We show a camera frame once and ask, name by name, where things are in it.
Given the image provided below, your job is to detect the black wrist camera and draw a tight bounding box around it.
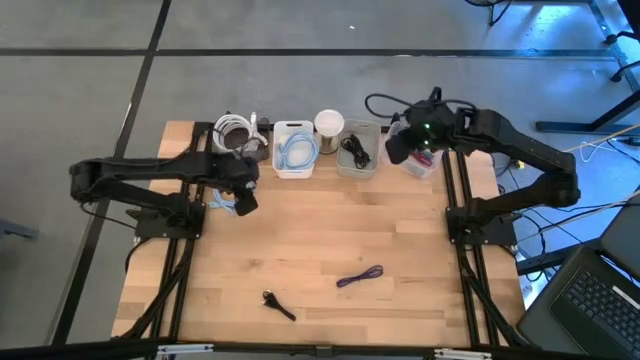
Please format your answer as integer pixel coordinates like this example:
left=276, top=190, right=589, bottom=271
left=232, top=189, right=260, bottom=218
left=384, top=130, right=415, bottom=166

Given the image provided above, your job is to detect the black aluminium frame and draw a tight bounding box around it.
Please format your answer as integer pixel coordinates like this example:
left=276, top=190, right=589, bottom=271
left=0, top=119, right=640, bottom=360

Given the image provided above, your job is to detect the light grey plastic bin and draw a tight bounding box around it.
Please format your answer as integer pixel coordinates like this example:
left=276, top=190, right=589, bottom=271
left=335, top=118, right=383, bottom=180

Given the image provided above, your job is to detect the yellow cord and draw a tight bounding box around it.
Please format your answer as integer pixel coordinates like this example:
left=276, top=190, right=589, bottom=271
left=543, top=123, right=640, bottom=160

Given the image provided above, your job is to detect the black chair base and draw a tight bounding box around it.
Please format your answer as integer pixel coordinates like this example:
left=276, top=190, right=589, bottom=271
left=602, top=28, right=640, bottom=85

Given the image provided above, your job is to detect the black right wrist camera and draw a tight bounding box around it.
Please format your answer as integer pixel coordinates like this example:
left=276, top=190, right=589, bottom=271
left=384, top=130, right=415, bottom=166

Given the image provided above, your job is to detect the grey metal foot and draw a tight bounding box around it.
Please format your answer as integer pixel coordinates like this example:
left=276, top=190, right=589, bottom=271
left=0, top=217, right=40, bottom=241

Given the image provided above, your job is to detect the clear plastic bin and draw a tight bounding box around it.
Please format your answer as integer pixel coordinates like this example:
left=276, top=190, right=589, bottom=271
left=383, top=119, right=446, bottom=180

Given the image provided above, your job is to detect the thin black cable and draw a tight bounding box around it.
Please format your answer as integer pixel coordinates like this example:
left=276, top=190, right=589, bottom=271
left=340, top=133, right=364, bottom=156

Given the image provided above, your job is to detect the purple braided cable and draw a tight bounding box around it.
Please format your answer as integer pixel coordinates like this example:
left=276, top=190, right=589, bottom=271
left=335, top=264, right=385, bottom=289

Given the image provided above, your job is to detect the white plastic bin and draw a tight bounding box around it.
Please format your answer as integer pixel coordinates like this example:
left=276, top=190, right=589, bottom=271
left=272, top=119, right=317, bottom=180

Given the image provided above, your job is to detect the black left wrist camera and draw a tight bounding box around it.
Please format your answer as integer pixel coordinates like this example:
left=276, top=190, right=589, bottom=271
left=232, top=189, right=260, bottom=218

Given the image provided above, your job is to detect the translucent dark grey bin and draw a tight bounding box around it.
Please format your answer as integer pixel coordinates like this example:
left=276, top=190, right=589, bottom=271
left=210, top=116, right=274, bottom=162

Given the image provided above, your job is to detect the black office desk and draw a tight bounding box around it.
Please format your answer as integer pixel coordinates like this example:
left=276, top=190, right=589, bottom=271
left=534, top=89, right=640, bottom=136

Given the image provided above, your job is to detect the black plug adapter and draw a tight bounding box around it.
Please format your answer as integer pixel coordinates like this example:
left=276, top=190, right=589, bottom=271
left=261, top=288, right=298, bottom=323

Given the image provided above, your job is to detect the light blue cable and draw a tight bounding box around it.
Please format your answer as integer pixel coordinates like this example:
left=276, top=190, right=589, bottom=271
left=277, top=130, right=320, bottom=171
left=208, top=188, right=239, bottom=215

